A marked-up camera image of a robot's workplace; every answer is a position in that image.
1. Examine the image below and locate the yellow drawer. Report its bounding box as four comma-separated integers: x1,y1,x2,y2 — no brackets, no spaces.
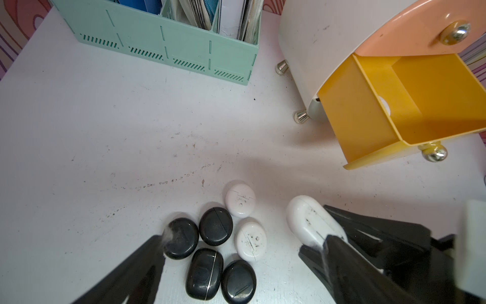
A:
317,54,485,170

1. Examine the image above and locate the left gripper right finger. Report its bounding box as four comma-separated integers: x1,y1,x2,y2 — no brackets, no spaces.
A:
323,236,419,303

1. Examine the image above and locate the teal folder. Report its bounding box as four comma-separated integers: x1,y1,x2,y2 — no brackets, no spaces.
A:
203,0,219,22

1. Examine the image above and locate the orange top drawer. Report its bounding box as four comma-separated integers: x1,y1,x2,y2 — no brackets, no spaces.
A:
355,1,485,57

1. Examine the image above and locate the black earphone case far left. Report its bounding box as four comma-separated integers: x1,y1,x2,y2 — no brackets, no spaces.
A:
163,217,199,260

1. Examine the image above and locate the white oblong earphone case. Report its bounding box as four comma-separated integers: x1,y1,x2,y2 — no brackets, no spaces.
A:
286,195,349,250

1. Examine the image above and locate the black earphone case upper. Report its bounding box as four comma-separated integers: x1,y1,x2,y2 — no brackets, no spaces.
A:
199,207,234,246

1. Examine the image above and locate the black earphone case right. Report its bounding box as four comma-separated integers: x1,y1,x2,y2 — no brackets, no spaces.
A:
221,260,257,304

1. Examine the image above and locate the white three-drawer cabinet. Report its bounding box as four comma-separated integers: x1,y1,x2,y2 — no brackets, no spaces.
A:
275,0,486,124

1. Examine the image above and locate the black oblong earphone case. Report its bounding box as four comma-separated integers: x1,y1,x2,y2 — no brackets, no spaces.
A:
186,248,224,301

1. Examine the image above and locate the white binder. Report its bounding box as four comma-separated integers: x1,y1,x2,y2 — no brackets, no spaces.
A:
218,0,245,39

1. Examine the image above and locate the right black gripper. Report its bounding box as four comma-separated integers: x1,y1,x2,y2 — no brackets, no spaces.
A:
298,205,485,303

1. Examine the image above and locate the white round earphone case upper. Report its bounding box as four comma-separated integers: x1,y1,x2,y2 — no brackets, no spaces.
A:
225,183,256,219

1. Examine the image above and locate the blue folder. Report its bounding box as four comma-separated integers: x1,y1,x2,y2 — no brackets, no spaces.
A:
116,0,163,15

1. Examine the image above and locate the green file organizer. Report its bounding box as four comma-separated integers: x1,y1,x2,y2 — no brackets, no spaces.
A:
53,1,259,85

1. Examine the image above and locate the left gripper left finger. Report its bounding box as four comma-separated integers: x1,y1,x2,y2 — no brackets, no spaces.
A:
74,235,165,303

